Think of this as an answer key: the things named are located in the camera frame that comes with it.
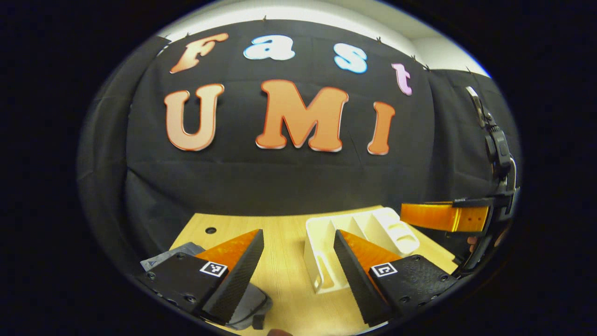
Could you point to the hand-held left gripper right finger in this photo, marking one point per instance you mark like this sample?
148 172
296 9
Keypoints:
354 280

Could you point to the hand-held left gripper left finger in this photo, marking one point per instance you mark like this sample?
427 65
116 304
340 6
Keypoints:
242 280

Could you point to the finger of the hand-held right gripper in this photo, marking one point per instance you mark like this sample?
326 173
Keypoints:
429 215

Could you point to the grey schoolbag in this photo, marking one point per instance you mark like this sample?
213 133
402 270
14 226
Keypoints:
254 301

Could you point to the white bookshelf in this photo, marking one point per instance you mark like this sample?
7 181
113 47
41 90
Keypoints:
317 233

